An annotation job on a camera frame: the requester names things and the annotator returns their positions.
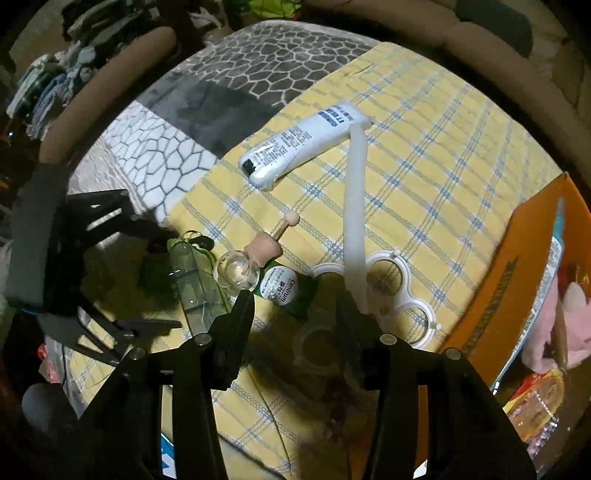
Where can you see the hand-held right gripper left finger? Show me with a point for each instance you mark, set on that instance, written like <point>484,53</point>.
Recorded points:
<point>235,323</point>

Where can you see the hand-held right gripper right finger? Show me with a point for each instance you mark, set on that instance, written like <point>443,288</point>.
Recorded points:
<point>353,327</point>

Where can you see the green bag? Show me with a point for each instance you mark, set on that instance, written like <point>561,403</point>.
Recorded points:
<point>272,5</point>

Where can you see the orange cardboard box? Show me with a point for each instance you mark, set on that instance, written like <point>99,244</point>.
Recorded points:
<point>494,286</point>

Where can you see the pile of clothes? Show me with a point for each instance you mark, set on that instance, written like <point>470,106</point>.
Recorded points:
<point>60,78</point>

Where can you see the black cushion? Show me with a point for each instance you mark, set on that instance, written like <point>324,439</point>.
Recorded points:
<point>494,23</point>

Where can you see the brown wooden stick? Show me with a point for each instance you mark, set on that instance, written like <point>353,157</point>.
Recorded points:
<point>561,323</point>

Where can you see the small green pill bottle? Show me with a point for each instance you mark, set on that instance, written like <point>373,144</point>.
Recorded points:
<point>281,288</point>

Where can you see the pink cloth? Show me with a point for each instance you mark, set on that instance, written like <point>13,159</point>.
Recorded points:
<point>575,314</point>

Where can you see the grey patterned blanket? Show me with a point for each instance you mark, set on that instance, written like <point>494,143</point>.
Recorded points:
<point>221,83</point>

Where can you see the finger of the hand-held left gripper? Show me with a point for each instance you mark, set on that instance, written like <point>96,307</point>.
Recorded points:
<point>111,337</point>
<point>106,207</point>

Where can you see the clear bag of beads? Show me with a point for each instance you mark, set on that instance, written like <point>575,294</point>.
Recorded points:
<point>535,410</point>

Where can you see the yellow checked cloth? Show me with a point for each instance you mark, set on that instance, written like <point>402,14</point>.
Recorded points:
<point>438,161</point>

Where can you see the white squeeze tube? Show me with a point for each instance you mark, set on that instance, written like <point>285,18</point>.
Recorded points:
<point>300,143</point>

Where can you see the glass bottle with wooden cap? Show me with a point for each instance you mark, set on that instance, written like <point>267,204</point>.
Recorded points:
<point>238,272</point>

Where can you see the blue printed box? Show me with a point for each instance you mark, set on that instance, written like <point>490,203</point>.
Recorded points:
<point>165,457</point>

